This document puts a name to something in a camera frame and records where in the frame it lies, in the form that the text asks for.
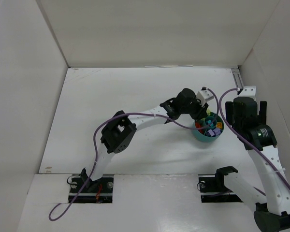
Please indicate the orange dish lego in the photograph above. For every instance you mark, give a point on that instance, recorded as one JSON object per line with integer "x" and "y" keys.
{"x": 199, "y": 125}

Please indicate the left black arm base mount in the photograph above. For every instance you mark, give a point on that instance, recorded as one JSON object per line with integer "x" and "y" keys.
{"x": 99, "y": 191}

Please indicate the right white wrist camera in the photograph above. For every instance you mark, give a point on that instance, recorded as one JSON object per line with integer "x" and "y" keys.
{"x": 247, "y": 91}

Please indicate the purple lego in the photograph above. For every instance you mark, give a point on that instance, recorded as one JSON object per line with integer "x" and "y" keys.
{"x": 217, "y": 131}

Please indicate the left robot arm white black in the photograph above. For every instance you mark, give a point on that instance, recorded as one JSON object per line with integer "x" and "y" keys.
{"x": 117, "y": 132}

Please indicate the yellow curved lego brick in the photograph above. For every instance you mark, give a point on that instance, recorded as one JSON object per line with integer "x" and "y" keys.
{"x": 219, "y": 125}

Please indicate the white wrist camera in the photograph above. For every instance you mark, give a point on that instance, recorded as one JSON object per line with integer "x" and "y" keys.
{"x": 204, "y": 95}
{"x": 247, "y": 91}

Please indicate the purple long lego brick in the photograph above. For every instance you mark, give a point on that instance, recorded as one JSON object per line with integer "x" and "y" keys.
{"x": 210, "y": 133}

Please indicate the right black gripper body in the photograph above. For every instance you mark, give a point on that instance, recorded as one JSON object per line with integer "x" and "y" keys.
{"x": 228, "y": 109}

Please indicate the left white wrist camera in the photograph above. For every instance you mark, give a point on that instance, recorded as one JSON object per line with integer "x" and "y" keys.
{"x": 204, "y": 95}

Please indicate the teal round divided container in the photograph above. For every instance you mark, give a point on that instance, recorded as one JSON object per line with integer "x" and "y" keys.
{"x": 208, "y": 128}

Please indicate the aluminium rail right side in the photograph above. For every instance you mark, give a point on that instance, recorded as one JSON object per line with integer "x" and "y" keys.
{"x": 237, "y": 77}

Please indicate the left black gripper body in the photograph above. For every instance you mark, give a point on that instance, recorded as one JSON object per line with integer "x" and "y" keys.
{"x": 202, "y": 112}

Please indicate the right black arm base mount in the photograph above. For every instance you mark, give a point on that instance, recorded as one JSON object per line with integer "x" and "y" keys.
{"x": 212, "y": 188}

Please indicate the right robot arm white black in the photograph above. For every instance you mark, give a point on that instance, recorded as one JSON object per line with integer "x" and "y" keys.
{"x": 271, "y": 209}

